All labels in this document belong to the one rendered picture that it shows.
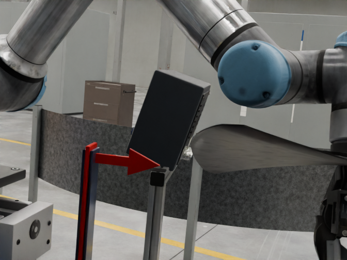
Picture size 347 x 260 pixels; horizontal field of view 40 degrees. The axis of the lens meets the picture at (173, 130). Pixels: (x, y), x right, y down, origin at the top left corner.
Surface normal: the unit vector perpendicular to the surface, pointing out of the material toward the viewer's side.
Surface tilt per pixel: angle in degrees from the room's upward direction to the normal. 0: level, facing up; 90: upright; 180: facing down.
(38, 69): 86
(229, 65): 90
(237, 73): 90
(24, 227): 90
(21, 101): 131
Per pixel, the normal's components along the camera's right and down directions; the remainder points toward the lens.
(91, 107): -0.39, 0.09
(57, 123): -0.69, 0.04
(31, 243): 0.97, 0.12
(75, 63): 0.90, 0.14
